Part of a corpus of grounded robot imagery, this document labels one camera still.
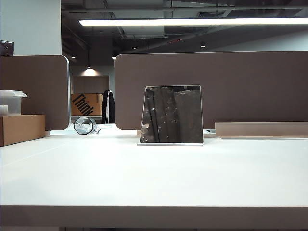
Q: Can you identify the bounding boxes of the brown cardboard box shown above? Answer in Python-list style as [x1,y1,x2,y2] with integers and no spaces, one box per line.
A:
[0,114,46,147]

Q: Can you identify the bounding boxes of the long linear ceiling light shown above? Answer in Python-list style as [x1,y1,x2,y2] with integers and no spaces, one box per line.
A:
[78,17,308,27]

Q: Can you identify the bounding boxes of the clear plastic storage container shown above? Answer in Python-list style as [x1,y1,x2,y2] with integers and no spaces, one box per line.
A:
[0,90,28,117]

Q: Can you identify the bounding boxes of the wide brown desk partition panel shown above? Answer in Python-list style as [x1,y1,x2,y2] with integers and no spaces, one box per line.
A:
[113,51,308,131]

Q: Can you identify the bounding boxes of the beige cable tray box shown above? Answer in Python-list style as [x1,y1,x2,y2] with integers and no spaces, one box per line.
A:
[215,121,308,139]

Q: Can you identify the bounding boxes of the dark wall-mounted plate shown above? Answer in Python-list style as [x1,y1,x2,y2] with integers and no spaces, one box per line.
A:
[0,40,14,57]

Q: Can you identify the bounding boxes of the black hanging jacket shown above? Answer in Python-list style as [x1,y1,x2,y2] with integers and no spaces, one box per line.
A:
[101,90,116,124]

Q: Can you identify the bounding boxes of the octagonal glass terrarium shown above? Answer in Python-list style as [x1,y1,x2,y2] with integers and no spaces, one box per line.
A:
[74,116,94,136]

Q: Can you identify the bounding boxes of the orange Think cardboard box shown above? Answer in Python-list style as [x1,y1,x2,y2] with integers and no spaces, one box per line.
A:
[70,93,103,116]

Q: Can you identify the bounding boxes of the square mirror with white base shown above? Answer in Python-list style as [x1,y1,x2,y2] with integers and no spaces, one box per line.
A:
[137,84,205,147]

